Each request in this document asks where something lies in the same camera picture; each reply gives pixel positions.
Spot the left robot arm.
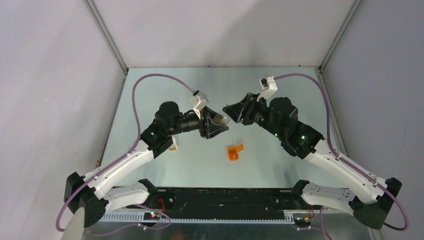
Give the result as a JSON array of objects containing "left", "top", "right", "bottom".
[{"left": 64, "top": 101, "right": 229, "bottom": 228}]

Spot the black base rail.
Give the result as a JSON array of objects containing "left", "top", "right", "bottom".
[{"left": 144, "top": 187, "right": 310, "bottom": 222}]

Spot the circuit board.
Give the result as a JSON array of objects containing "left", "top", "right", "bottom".
[
  {"left": 293, "top": 216, "right": 314, "bottom": 229},
  {"left": 143, "top": 211, "right": 162, "bottom": 221}
]

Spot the amber glass pill bottle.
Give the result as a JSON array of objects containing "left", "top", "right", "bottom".
[{"left": 212, "top": 113, "right": 230, "bottom": 126}]

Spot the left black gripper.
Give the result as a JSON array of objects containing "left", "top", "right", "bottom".
[{"left": 167, "top": 105, "right": 228, "bottom": 139}]

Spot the purple cable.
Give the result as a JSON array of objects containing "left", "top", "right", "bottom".
[
  {"left": 55, "top": 73, "right": 198, "bottom": 233},
  {"left": 274, "top": 73, "right": 410, "bottom": 232}
]

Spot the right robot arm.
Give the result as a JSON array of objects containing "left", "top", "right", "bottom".
[{"left": 222, "top": 92, "right": 402, "bottom": 230}]

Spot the left circuit board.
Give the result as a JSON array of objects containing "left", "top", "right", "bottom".
[{"left": 143, "top": 211, "right": 162, "bottom": 221}]

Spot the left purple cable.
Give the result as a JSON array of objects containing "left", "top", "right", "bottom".
[{"left": 55, "top": 73, "right": 198, "bottom": 233}]

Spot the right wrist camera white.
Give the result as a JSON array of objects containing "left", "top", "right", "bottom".
[{"left": 257, "top": 76, "right": 278, "bottom": 101}]

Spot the orange pill organizer box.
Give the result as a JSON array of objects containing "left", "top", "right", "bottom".
[{"left": 227, "top": 143, "right": 244, "bottom": 162}]

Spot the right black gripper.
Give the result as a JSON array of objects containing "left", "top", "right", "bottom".
[{"left": 223, "top": 92, "right": 284, "bottom": 140}]

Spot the right circuit board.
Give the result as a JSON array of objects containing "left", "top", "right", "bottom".
[{"left": 293, "top": 216, "right": 314, "bottom": 229}]

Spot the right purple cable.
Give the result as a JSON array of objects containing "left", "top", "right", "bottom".
[{"left": 274, "top": 73, "right": 410, "bottom": 232}]

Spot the white pill bottle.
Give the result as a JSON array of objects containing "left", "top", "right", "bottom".
[{"left": 168, "top": 135, "right": 179, "bottom": 152}]

